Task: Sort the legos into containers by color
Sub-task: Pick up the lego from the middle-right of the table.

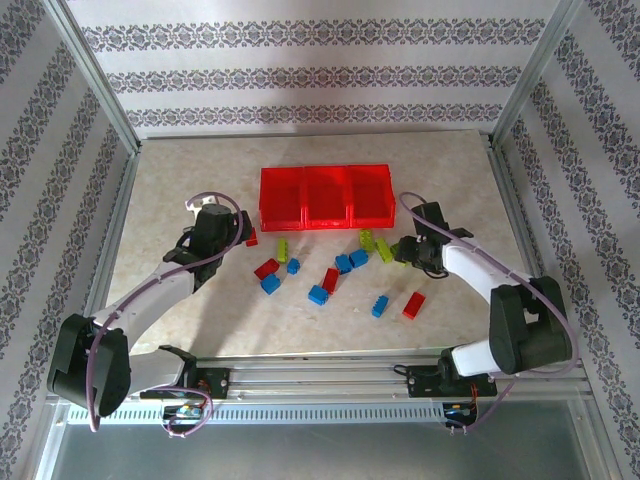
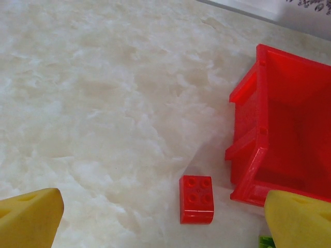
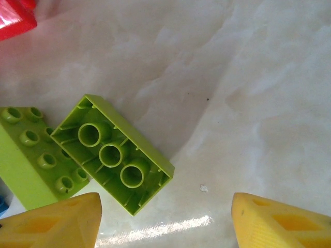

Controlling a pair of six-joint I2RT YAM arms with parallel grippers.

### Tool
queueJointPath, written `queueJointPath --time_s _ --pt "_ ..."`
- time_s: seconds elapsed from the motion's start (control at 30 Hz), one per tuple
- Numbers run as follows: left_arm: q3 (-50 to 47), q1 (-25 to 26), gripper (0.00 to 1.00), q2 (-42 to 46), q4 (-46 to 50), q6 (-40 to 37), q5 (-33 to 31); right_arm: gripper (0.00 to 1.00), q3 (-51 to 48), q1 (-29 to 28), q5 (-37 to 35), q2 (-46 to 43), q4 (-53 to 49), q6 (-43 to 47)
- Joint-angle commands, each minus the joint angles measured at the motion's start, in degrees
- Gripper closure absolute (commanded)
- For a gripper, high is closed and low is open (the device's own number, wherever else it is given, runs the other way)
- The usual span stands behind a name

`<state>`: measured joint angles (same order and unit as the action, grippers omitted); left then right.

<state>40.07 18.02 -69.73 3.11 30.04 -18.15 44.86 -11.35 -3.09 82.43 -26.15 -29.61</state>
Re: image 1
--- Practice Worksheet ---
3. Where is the grey metal sheet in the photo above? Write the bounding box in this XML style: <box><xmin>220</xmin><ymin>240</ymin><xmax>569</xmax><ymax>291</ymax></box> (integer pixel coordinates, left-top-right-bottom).
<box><xmin>34</xmin><ymin>399</ymin><xmax>616</xmax><ymax>480</ymax></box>

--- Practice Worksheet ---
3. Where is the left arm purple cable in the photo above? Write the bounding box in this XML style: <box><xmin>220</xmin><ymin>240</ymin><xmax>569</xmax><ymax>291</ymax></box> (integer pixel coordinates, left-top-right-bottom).
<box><xmin>87</xmin><ymin>191</ymin><xmax>251</xmax><ymax>440</ymax></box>

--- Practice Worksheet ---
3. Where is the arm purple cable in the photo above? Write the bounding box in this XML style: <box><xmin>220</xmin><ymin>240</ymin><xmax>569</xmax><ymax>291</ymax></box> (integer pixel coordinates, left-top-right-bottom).
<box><xmin>397</xmin><ymin>191</ymin><xmax>581</xmax><ymax>434</ymax></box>
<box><xmin>87</xmin><ymin>191</ymin><xmax>251</xmax><ymax>440</ymax></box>

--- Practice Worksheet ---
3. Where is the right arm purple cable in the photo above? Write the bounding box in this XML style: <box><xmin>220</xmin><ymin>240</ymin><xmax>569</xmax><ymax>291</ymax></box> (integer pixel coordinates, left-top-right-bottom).
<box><xmin>397</xmin><ymin>191</ymin><xmax>581</xmax><ymax>434</ymax></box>

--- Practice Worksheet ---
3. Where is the aluminium side rail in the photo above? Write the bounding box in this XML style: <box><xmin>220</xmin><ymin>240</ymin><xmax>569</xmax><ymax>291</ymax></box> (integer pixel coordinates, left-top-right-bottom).
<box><xmin>487</xmin><ymin>142</ymin><xmax>586</xmax><ymax>366</ymax></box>
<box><xmin>79</xmin><ymin>149</ymin><xmax>141</xmax><ymax>321</ymax></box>

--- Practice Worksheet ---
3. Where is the aluminium back rail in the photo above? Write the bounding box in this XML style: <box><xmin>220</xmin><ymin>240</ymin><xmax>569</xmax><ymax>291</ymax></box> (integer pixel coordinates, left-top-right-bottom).
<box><xmin>137</xmin><ymin>128</ymin><xmax>496</xmax><ymax>144</ymax></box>

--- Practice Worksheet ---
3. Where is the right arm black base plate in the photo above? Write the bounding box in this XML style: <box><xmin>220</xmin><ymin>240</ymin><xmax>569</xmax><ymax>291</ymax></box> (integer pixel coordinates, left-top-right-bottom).
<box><xmin>404</xmin><ymin>364</ymin><xmax>500</xmax><ymax>400</ymax></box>

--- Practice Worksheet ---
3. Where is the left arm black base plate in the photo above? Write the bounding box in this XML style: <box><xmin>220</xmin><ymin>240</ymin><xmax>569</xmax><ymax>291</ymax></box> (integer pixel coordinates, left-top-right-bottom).
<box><xmin>139</xmin><ymin>367</ymin><xmax>232</xmax><ymax>401</ymax></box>

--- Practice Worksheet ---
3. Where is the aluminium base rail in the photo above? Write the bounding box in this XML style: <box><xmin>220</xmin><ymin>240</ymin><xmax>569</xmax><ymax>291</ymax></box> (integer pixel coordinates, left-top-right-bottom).
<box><xmin>49</xmin><ymin>355</ymin><xmax>589</xmax><ymax>401</ymax></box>

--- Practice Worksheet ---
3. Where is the slotted metal cable tray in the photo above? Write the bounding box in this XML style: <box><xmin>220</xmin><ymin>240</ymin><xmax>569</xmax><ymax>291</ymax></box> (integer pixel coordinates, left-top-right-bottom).
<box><xmin>66</xmin><ymin>403</ymin><xmax>479</xmax><ymax>425</ymax></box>

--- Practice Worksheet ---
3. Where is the aluminium frame post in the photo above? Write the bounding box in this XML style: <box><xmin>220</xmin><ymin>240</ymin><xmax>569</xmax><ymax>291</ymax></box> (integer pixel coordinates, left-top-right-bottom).
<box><xmin>42</xmin><ymin>0</ymin><xmax>141</xmax><ymax>154</ymax></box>
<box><xmin>489</xmin><ymin>0</ymin><xmax>589</xmax><ymax>149</ymax></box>

